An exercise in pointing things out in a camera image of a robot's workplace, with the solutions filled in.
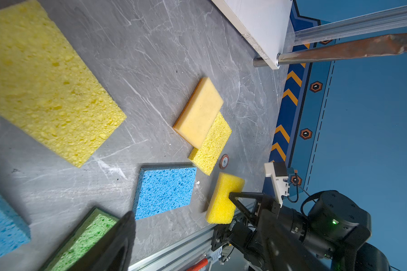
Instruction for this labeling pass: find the yellow cellulose sponge right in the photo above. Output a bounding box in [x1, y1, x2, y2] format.
[188, 112, 232, 176]

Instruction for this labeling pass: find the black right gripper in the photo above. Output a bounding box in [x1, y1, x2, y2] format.
[211, 192, 312, 271]

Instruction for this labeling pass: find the red handled tool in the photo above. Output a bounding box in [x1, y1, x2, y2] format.
[187, 259, 209, 271]

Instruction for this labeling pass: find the blue cellulose sponge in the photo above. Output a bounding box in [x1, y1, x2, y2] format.
[132, 166, 197, 220]
[0, 194, 31, 257]

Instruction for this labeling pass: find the blue cellulose sponge centre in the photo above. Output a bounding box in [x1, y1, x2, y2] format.
[132, 166, 197, 220]

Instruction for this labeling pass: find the small red ring marker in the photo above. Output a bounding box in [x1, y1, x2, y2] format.
[219, 154, 229, 170]

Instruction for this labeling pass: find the orange-yellow thick sponge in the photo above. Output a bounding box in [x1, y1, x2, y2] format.
[173, 77, 224, 149]

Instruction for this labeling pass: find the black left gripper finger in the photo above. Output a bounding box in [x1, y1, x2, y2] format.
[69, 211, 136, 271]

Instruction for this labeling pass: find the yellow cellulose sponge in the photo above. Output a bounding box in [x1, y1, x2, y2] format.
[0, 1, 126, 167]
[188, 112, 232, 176]

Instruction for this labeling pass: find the aluminium front rail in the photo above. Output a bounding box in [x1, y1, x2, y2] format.
[127, 203, 258, 271]

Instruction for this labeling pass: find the aluminium right corner post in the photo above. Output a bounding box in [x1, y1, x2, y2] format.
[294, 5, 407, 46]

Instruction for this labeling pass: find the yellow foam sponge front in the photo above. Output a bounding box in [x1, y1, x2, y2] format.
[206, 172, 245, 224]

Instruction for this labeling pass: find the white two-tier metal shelf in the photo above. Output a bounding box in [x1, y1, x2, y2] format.
[211, 0, 407, 71]

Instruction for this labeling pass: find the yellow cellulose sponge left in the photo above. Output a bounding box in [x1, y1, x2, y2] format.
[0, 1, 126, 167]

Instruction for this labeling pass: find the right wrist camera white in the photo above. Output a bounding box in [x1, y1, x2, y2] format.
[264, 161, 302, 207]

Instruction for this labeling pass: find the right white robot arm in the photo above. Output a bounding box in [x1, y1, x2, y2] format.
[211, 190, 391, 271]

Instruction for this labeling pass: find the green cellulose sponge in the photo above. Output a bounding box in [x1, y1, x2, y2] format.
[40, 207, 119, 271]

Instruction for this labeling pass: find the blue cellulose sponge left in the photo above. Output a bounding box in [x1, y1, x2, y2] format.
[0, 194, 31, 257]

